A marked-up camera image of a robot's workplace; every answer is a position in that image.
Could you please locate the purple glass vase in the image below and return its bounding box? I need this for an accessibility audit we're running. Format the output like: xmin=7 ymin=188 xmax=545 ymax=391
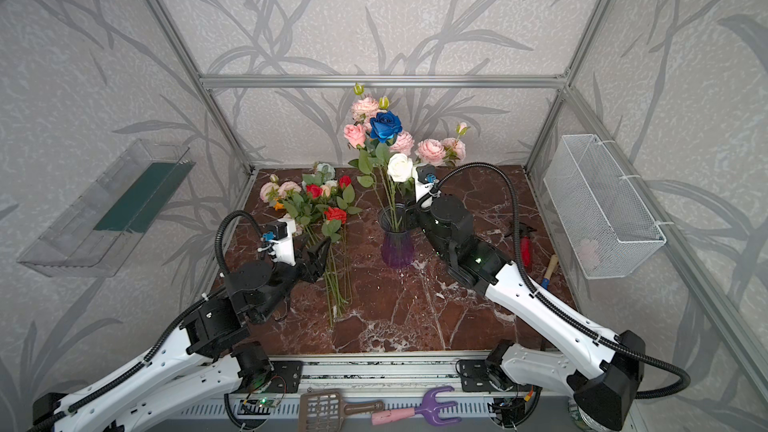
xmin=378 ymin=204 xmax=415 ymax=269

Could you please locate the pink flower stem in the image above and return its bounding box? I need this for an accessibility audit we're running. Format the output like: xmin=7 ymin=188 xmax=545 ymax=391
xmin=350 ymin=82 xmax=416 ymax=230
xmin=411 ymin=122 xmax=470 ymax=179
xmin=343 ymin=123 xmax=387 ymax=209

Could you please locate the white rose stem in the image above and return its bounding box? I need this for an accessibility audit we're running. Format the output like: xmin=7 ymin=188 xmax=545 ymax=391
xmin=385 ymin=153 xmax=414 ymax=232

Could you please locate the blue rose stem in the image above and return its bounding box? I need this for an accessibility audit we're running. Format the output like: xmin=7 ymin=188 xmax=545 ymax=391
xmin=369 ymin=110 xmax=402 ymax=232

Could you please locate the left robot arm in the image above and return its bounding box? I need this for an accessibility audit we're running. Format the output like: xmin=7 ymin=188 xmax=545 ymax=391
xmin=31 ymin=210 xmax=331 ymax=431

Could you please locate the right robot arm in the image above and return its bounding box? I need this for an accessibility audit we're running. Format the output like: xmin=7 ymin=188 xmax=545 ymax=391
xmin=407 ymin=164 xmax=691 ymax=431

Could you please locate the bunch of artificial flowers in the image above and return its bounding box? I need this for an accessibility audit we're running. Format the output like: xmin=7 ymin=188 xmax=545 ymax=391
xmin=259 ymin=163 xmax=360 ymax=325

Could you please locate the blue garden trowel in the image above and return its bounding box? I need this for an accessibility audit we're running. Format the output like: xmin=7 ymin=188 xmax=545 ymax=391
xmin=541 ymin=254 xmax=559 ymax=289

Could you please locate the brown plastic scoop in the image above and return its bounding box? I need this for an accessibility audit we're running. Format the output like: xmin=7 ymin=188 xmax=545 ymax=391
xmin=298 ymin=389 xmax=385 ymax=432

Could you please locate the purple pink garden fork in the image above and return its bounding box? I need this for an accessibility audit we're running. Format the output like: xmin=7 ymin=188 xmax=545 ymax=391
xmin=371 ymin=386 xmax=462 ymax=427

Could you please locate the metal tin can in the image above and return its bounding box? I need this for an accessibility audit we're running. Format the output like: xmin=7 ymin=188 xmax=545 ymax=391
xmin=569 ymin=408 xmax=592 ymax=431

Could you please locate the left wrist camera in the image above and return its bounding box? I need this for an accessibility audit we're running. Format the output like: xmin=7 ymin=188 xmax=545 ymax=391
xmin=259 ymin=217 xmax=296 ymax=266

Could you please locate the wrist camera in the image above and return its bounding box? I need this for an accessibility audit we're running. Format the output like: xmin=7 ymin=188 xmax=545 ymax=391
xmin=259 ymin=217 xmax=296 ymax=266
xmin=412 ymin=164 xmax=440 ymax=210

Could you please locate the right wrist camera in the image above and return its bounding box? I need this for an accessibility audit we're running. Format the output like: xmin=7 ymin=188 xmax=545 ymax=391
xmin=412 ymin=164 xmax=440 ymax=210

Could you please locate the white wire mesh basket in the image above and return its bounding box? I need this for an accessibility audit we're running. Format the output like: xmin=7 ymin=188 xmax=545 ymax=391
xmin=544 ymin=134 xmax=667 ymax=280

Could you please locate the clear plastic wall shelf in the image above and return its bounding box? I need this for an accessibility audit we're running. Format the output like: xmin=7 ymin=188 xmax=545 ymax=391
xmin=18 ymin=139 xmax=195 ymax=278

